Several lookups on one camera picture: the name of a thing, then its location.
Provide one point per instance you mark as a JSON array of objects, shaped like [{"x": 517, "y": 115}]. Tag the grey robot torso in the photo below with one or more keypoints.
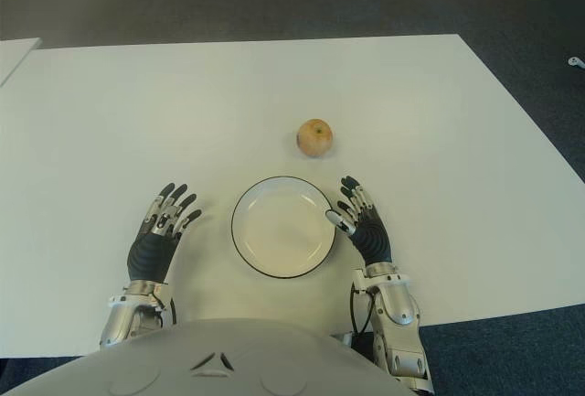
[{"x": 205, "y": 355}]

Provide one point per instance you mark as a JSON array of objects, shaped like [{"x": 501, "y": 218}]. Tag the left robot hand black silver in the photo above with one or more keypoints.
[{"x": 151, "y": 254}]

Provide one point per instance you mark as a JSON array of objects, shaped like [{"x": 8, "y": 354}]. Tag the small white object on floor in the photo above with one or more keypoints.
[{"x": 577, "y": 62}]

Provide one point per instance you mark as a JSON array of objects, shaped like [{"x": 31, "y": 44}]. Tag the yellow red apple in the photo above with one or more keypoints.
[{"x": 315, "y": 137}]

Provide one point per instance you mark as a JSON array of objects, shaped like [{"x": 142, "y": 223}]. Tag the neighbouring white table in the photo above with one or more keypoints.
[{"x": 13, "y": 55}]

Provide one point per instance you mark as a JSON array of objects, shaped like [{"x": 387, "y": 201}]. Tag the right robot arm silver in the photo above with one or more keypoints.
[{"x": 397, "y": 304}]

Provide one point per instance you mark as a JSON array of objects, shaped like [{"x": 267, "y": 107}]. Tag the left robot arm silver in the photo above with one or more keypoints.
[{"x": 123, "y": 313}]

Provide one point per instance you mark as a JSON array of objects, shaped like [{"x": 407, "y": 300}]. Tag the white plate with black rim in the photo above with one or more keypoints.
[{"x": 283, "y": 227}]

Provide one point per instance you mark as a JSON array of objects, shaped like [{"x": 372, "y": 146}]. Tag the right robot hand black silver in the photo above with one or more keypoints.
[{"x": 372, "y": 236}]

